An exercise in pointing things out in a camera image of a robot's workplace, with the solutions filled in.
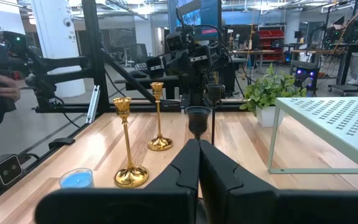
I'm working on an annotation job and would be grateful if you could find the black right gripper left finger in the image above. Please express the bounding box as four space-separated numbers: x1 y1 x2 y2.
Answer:
34 138 201 224

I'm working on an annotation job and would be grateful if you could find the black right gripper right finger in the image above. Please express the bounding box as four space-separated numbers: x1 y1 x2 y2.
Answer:
198 139 358 224

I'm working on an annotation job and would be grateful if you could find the black candlestick holder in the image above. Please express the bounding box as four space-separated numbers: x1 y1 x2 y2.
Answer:
204 83 226 146
185 105 212 141

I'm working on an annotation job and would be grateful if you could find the gold candlestick holder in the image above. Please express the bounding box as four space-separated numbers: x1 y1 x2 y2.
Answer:
147 82 174 152
112 96 150 189

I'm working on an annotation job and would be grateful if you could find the blue candle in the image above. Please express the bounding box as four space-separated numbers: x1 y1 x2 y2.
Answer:
58 167 95 190

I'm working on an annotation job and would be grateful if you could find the black office chair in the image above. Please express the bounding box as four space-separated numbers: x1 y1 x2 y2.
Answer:
128 42 149 66

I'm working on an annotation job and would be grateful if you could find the monitor with blue screen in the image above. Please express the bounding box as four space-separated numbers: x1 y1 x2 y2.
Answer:
167 0 223 42

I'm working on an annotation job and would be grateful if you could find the wooden desk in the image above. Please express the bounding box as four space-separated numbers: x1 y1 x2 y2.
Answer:
232 49 276 75

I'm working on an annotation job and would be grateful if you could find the green plant in white pot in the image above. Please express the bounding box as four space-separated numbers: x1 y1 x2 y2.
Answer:
239 63 308 128

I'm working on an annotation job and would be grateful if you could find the silver aluminium bar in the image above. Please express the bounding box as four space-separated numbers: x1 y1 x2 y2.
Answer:
85 84 101 124

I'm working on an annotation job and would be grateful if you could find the red storage bin rack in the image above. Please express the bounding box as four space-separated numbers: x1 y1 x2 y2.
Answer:
257 29 286 62

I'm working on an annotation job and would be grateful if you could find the mint green perforated shelf riser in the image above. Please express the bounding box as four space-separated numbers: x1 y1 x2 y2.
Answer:
267 96 358 179

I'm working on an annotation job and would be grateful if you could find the white column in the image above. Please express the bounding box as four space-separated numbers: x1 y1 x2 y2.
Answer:
29 0 86 99

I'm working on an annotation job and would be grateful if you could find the computer tower with purple lights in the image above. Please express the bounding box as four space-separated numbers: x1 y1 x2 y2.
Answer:
293 65 320 91

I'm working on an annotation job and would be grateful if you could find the person's hand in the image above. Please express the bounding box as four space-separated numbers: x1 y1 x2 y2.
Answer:
0 75 22 102

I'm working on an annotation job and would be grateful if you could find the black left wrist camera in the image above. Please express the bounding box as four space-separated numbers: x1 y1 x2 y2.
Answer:
165 32 185 52

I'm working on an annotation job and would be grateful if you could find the black aluminium table frame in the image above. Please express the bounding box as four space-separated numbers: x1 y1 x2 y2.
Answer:
32 0 251 114

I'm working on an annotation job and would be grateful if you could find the black cable clamp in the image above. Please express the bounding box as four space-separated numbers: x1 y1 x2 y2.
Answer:
48 137 76 151

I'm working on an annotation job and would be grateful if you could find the black table-level camera box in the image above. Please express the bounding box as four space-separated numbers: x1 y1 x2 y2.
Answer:
0 153 24 190

